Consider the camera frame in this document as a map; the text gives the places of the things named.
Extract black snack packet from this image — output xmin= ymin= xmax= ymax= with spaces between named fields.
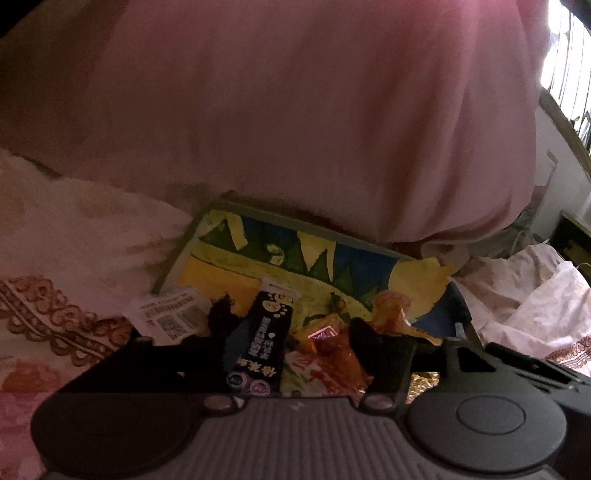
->
xmin=226 ymin=284 xmax=296 ymax=398

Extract white paper with QR code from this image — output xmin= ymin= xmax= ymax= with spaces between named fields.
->
xmin=122 ymin=285 xmax=213 ymax=344

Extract gold foil snack packet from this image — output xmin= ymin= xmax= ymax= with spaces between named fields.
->
xmin=369 ymin=291 xmax=444 ymax=386

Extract pink pillow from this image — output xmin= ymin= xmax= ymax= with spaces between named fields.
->
xmin=0 ymin=0 xmax=550 ymax=251

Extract floral bedsheet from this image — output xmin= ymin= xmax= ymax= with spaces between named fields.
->
xmin=0 ymin=148 xmax=591 ymax=480

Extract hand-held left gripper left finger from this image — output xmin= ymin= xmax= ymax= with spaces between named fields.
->
xmin=124 ymin=318 xmax=253 ymax=403

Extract cardboard box with colourful lining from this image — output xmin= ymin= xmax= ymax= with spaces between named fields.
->
xmin=151 ymin=198 xmax=481 ymax=402

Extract window grille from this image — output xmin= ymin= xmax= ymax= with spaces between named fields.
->
xmin=540 ymin=0 xmax=591 ymax=153

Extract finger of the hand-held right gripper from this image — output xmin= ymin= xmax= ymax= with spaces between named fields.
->
xmin=485 ymin=342 xmax=591 ymax=402

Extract orange snack packet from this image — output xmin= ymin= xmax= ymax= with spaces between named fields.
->
xmin=284 ymin=314 xmax=376 ymax=398

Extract dark box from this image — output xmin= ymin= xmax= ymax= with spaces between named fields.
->
xmin=551 ymin=210 xmax=591 ymax=273

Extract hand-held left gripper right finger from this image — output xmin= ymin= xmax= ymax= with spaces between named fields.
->
xmin=348 ymin=318 xmax=502 ymax=407

